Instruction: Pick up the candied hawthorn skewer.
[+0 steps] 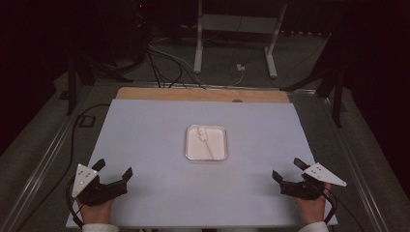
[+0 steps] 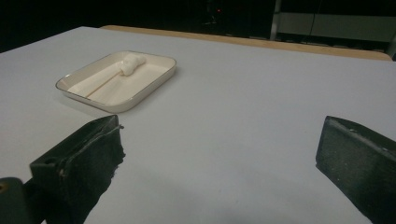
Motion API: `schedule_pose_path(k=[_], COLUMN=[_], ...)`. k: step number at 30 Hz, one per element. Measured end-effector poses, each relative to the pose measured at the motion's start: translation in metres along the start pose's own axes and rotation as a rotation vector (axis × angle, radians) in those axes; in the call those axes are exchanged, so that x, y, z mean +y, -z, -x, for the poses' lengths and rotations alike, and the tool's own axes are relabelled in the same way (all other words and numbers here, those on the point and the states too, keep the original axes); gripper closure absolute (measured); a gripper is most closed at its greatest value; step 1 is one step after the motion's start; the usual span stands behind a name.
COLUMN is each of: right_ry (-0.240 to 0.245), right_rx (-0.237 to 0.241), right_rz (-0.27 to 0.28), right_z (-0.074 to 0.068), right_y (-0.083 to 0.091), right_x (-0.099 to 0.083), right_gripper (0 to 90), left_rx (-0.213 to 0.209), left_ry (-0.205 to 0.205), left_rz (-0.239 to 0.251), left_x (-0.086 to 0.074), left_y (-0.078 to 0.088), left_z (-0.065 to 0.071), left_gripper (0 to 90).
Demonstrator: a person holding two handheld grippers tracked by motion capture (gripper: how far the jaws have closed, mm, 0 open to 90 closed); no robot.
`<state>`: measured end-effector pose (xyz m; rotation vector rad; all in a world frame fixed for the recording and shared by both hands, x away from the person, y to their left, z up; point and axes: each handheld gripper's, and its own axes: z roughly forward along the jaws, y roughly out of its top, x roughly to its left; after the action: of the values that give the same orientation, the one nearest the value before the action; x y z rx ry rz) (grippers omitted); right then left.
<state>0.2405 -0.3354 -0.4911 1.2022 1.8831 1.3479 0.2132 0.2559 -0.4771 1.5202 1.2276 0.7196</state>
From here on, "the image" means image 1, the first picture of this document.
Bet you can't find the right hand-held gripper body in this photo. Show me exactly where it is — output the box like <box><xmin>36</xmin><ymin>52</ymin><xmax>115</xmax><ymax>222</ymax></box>
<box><xmin>278</xmin><ymin>161</ymin><xmax>348</xmax><ymax>201</ymax></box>

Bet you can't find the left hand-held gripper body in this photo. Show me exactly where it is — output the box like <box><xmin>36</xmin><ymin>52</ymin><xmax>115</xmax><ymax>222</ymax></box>
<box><xmin>71</xmin><ymin>163</ymin><xmax>129</xmax><ymax>208</ymax></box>

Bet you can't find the square metal tray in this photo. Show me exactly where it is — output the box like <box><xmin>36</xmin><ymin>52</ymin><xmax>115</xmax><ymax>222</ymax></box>
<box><xmin>184</xmin><ymin>124</ymin><xmax>229</xmax><ymax>162</ymax></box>

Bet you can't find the person's left hand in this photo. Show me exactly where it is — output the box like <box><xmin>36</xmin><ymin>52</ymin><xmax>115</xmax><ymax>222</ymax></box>
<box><xmin>75</xmin><ymin>196</ymin><xmax>116</xmax><ymax>225</ymax></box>

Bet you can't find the person's right hand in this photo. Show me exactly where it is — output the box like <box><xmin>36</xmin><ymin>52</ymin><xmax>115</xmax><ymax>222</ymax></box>
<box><xmin>293</xmin><ymin>182</ymin><xmax>333</xmax><ymax>225</ymax></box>

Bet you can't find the person's left white sleeve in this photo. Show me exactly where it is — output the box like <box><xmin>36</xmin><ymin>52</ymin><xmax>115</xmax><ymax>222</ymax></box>
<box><xmin>81</xmin><ymin>222</ymin><xmax>121</xmax><ymax>232</ymax></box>

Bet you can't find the person's white sleeve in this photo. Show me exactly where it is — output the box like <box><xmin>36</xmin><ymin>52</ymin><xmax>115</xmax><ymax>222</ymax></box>
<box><xmin>297</xmin><ymin>220</ymin><xmax>330</xmax><ymax>232</ymax></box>
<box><xmin>81</xmin><ymin>222</ymin><xmax>121</xmax><ymax>232</ymax></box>

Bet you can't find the light blue table mat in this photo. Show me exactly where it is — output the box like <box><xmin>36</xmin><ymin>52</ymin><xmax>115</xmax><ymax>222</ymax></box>
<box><xmin>65</xmin><ymin>98</ymin><xmax>338</xmax><ymax>229</ymax></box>

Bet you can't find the person's right white sleeve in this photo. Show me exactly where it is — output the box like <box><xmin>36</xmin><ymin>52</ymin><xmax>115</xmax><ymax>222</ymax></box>
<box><xmin>297</xmin><ymin>220</ymin><xmax>330</xmax><ymax>232</ymax></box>

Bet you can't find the black square floor socket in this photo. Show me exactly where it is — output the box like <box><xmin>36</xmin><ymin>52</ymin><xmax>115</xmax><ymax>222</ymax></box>
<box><xmin>78</xmin><ymin>114</ymin><xmax>97</xmax><ymax>129</ymax></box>

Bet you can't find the black tripod stand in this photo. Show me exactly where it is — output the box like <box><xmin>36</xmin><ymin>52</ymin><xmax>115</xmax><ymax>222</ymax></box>
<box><xmin>278</xmin><ymin>32</ymin><xmax>349</xmax><ymax>129</ymax></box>
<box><xmin>65</xmin><ymin>44</ymin><xmax>134</xmax><ymax>116</ymax></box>

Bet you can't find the wooden board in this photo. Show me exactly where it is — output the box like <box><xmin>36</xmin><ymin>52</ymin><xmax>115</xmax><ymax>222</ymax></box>
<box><xmin>115</xmin><ymin>86</ymin><xmax>291</xmax><ymax>104</ymax></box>

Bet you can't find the white metal stand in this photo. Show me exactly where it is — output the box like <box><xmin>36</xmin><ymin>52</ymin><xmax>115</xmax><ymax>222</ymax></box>
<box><xmin>192</xmin><ymin>0</ymin><xmax>288</xmax><ymax>79</ymax></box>

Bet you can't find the left hand-held gripper cable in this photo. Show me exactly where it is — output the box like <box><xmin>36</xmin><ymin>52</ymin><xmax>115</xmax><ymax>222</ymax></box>
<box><xmin>65</xmin><ymin>176</ymin><xmax>85</xmax><ymax>229</ymax></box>

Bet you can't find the hand-held gripper cable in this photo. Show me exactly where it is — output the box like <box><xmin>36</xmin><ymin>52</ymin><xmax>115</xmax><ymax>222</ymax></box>
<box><xmin>320</xmin><ymin>185</ymin><xmax>338</xmax><ymax>225</ymax></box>
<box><xmin>65</xmin><ymin>176</ymin><xmax>85</xmax><ymax>229</ymax></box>

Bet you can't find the right hand-held gripper cable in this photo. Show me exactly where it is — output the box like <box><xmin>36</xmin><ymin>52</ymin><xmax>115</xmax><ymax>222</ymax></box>
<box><xmin>320</xmin><ymin>185</ymin><xmax>338</xmax><ymax>225</ymax></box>

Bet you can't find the long black floor cable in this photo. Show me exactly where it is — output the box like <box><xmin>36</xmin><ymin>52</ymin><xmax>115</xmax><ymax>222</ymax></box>
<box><xmin>17</xmin><ymin>102</ymin><xmax>111</xmax><ymax>232</ymax></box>

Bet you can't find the metal floor rail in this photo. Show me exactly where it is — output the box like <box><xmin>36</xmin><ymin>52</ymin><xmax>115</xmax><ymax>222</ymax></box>
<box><xmin>0</xmin><ymin>84</ymin><xmax>95</xmax><ymax>232</ymax></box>
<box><xmin>317</xmin><ymin>95</ymin><xmax>391</xmax><ymax>232</ymax></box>

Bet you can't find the black floor cables bundle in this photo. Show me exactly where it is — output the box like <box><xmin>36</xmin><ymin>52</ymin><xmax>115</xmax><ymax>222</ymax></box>
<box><xmin>145</xmin><ymin>47</ymin><xmax>207</xmax><ymax>90</ymax></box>

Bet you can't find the white floor cable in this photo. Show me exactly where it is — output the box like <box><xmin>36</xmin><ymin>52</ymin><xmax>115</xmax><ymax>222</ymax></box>
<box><xmin>147</xmin><ymin>43</ymin><xmax>246</xmax><ymax>89</ymax></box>

